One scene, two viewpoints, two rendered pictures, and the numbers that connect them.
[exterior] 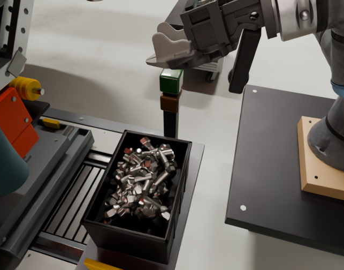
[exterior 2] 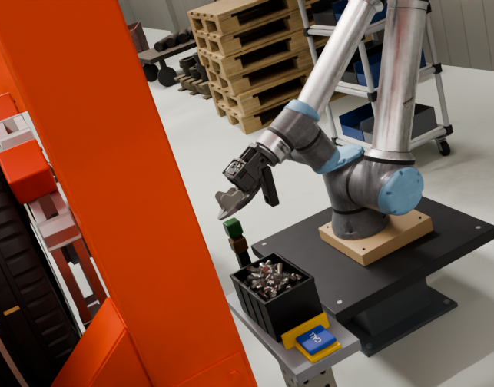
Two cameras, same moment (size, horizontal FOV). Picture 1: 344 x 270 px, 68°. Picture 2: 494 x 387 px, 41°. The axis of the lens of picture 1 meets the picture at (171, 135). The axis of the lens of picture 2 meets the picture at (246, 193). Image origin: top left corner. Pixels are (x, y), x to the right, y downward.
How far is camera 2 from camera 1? 1.32 m
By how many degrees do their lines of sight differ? 37
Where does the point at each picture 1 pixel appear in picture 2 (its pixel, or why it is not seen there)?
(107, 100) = not seen: outside the picture
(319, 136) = (340, 224)
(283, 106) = (298, 236)
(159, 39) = (225, 198)
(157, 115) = not seen: hidden behind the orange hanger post
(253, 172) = (324, 282)
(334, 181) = (376, 243)
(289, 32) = (282, 157)
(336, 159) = (363, 229)
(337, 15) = (294, 141)
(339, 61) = (309, 158)
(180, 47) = (237, 196)
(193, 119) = not seen: hidden behind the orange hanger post
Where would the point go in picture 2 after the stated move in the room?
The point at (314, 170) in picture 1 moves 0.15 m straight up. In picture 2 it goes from (358, 246) to (348, 205)
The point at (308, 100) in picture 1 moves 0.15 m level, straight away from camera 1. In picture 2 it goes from (312, 220) to (306, 204)
